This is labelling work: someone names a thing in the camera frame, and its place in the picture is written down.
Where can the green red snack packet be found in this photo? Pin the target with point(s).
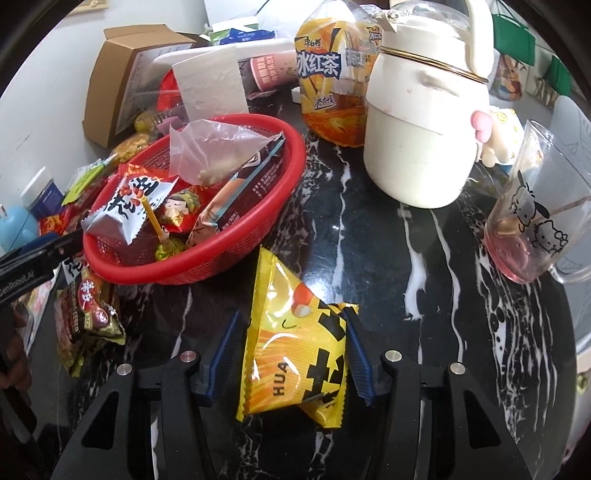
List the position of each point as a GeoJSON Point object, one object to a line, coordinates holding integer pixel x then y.
{"type": "Point", "coordinates": [92, 318]}

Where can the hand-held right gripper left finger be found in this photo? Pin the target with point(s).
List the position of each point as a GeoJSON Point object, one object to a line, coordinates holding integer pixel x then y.
{"type": "Point", "coordinates": [224, 355]}

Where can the blue tissue pack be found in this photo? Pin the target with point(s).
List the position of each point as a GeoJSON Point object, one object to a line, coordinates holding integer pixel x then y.
{"type": "Point", "coordinates": [251, 34]}

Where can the cartoon print tote bag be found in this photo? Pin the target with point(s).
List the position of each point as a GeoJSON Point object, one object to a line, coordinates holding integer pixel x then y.
{"type": "Point", "coordinates": [508, 76]}

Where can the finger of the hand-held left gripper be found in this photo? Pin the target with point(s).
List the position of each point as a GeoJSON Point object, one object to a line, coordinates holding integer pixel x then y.
{"type": "Point", "coordinates": [37, 247]}

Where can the white capped blue bottle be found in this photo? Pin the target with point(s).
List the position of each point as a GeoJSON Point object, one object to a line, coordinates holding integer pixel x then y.
{"type": "Point", "coordinates": [44, 194]}

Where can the yellow corn snack packet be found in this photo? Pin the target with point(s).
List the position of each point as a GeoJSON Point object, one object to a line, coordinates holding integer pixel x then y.
{"type": "Point", "coordinates": [127, 147]}

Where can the green felt bag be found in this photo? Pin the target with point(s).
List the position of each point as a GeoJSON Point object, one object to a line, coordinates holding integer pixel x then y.
{"type": "Point", "coordinates": [515, 32]}
{"type": "Point", "coordinates": [561, 76]}

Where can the cartoon print glass cup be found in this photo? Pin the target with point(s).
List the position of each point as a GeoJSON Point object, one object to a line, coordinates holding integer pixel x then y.
{"type": "Point", "coordinates": [535, 221]}

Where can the cream thermos bottle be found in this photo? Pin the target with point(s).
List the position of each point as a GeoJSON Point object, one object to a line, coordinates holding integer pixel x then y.
{"type": "Point", "coordinates": [420, 138]}

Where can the white toilet paper roll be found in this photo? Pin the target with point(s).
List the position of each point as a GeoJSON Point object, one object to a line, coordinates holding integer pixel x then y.
{"type": "Point", "coordinates": [210, 87]}

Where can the yellow stick lollipop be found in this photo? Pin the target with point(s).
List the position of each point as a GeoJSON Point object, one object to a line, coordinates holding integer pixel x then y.
{"type": "Point", "coordinates": [157, 226]}

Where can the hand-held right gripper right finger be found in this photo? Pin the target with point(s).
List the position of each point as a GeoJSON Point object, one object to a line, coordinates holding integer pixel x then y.
{"type": "Point", "coordinates": [358, 364]}

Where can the green white gum packet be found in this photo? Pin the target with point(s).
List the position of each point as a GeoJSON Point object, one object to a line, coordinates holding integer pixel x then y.
{"type": "Point", "coordinates": [87, 177]}

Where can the yellow black snack packet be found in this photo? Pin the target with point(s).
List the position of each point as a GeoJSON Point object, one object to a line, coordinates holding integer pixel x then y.
{"type": "Point", "coordinates": [286, 360]}

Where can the small plush toy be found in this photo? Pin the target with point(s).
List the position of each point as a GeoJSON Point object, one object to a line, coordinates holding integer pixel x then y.
{"type": "Point", "coordinates": [505, 134]}

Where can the long brown snack packet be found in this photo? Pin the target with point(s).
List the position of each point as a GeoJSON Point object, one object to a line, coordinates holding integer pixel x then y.
{"type": "Point", "coordinates": [240, 194]}

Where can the red cartoon figure snack packet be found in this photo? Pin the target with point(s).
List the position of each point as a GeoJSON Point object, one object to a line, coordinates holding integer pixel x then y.
{"type": "Point", "coordinates": [180, 207]}

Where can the light blue round object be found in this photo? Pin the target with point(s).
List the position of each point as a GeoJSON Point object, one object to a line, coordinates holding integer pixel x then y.
{"type": "Point", "coordinates": [16, 230]}

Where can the red plastic basket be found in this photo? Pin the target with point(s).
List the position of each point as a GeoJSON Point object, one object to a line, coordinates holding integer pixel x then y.
{"type": "Point", "coordinates": [258, 221]}

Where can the red yellow small packet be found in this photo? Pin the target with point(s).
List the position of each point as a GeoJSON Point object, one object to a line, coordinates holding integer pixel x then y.
{"type": "Point", "coordinates": [57, 224]}

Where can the brown cardboard box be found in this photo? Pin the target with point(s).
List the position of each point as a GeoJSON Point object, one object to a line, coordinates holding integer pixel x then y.
{"type": "Point", "coordinates": [111, 92]}

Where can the pink instant noodle cup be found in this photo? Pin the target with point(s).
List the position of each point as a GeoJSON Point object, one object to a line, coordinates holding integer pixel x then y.
{"type": "Point", "coordinates": [272, 69]}

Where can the clear zip bag with crumbs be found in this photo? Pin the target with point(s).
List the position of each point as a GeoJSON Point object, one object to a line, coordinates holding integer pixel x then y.
{"type": "Point", "coordinates": [207, 147]}

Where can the person's left hand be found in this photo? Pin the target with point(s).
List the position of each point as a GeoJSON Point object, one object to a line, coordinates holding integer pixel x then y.
{"type": "Point", "coordinates": [14, 360]}

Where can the yellow iced tea bottle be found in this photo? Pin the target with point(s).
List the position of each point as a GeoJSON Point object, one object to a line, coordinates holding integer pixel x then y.
{"type": "Point", "coordinates": [328, 92]}

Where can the red snack bag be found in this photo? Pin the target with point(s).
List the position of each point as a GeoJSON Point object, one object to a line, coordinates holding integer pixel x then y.
{"type": "Point", "coordinates": [168, 94]}

